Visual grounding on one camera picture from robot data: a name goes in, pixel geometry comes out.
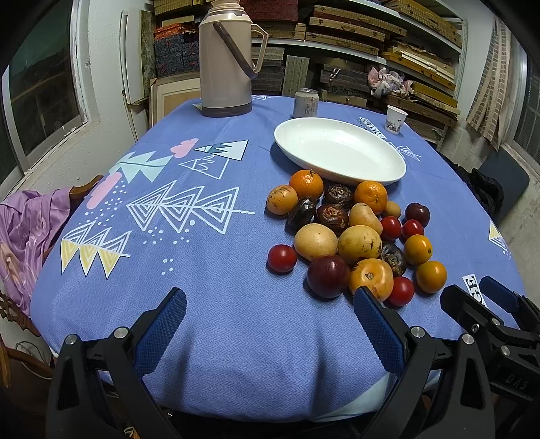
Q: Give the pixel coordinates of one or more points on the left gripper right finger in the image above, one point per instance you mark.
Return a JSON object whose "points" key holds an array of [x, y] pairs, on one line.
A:
{"points": [[408, 357]]}

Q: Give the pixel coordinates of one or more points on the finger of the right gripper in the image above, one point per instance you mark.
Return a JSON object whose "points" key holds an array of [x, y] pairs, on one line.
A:
{"points": [[524, 312], [472, 316]]}

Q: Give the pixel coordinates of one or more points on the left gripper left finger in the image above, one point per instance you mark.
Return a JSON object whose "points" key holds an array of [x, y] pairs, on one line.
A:
{"points": [[132, 353]]}

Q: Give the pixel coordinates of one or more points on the orange cherry tomato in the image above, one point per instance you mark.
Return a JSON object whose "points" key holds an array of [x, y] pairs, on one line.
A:
{"points": [[431, 276], [418, 249]]}

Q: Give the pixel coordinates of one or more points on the red cherry tomato front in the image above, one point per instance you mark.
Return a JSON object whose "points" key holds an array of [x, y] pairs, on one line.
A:
{"points": [[402, 293]]}

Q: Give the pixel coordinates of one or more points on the red cherry tomato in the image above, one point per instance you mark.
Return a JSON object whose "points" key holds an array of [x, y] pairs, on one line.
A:
{"points": [[402, 293], [410, 228], [282, 259], [392, 228]]}

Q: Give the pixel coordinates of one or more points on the orange persimmon-like fruit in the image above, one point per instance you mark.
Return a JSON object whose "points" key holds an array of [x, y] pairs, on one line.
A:
{"points": [[376, 275]]}

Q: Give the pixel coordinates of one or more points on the dark water chestnut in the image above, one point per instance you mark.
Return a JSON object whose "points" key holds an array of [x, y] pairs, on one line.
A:
{"points": [[394, 257], [302, 213], [338, 194], [334, 217]]}

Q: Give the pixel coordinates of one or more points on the large dark red plum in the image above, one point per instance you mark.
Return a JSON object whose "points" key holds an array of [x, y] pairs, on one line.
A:
{"points": [[328, 276]]}

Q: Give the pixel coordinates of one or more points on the yellow round fruit spotted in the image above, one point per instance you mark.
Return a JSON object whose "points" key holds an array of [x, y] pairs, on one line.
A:
{"points": [[359, 242]]}

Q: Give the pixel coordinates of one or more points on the small tan longan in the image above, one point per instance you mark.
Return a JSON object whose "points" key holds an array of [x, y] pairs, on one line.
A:
{"points": [[392, 209]]}

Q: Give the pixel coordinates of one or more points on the yellow pear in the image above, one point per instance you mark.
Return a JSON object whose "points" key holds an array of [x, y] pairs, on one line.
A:
{"points": [[362, 214]]}

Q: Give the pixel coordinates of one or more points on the yellow potato-like fruit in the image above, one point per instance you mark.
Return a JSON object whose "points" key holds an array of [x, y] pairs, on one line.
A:
{"points": [[314, 240]]}

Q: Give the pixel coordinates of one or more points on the orange mandarin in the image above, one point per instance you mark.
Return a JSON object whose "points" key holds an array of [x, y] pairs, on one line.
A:
{"points": [[307, 183], [373, 194]]}

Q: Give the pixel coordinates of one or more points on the dark water chestnut top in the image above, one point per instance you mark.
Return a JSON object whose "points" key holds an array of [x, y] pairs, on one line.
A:
{"points": [[338, 194]]}

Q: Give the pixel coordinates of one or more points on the yellow-orange passion fruit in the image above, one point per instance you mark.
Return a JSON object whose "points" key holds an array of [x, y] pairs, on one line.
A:
{"points": [[281, 200]]}

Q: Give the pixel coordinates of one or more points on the wooden chair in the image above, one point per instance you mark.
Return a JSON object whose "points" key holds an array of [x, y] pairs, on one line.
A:
{"points": [[9, 310]]}

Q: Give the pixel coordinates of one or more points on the dark blue chair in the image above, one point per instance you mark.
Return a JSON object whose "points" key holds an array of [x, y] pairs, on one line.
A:
{"points": [[510, 175]]}

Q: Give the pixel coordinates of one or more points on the purple cloth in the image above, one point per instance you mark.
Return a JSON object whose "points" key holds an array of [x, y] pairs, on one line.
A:
{"points": [[30, 222]]}

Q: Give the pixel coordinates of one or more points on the white oval plate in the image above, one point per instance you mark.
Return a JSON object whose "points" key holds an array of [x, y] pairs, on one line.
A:
{"points": [[338, 151]]}

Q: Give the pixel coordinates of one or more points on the white paper cup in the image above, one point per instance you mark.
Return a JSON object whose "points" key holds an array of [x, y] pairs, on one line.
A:
{"points": [[395, 117]]}

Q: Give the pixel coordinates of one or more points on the pink floral cloth bundle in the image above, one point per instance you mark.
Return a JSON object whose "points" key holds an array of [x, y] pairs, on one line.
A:
{"points": [[383, 83]]}

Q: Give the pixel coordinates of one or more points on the white drink can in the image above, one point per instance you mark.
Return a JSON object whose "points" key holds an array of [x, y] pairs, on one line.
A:
{"points": [[306, 103]]}

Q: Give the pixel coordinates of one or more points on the metal storage shelf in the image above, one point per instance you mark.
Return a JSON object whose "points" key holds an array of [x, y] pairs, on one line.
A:
{"points": [[330, 46]]}

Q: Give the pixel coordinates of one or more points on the beige thermos flask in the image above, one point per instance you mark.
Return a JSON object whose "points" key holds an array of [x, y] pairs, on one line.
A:
{"points": [[231, 54]]}

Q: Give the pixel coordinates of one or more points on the window with white frame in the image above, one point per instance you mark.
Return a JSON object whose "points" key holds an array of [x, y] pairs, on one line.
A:
{"points": [[39, 104]]}

